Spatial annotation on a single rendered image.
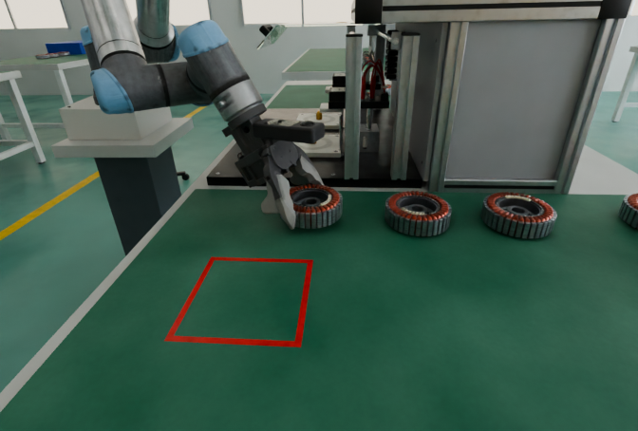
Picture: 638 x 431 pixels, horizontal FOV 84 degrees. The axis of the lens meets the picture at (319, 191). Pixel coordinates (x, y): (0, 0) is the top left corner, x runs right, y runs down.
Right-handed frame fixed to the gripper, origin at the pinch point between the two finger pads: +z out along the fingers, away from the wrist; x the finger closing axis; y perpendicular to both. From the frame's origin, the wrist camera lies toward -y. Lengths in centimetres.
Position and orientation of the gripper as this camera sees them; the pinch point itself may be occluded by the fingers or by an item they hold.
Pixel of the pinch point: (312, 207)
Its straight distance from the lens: 63.6
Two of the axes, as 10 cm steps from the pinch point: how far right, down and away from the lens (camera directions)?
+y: -7.7, 3.2, 5.5
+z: 4.9, 8.5, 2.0
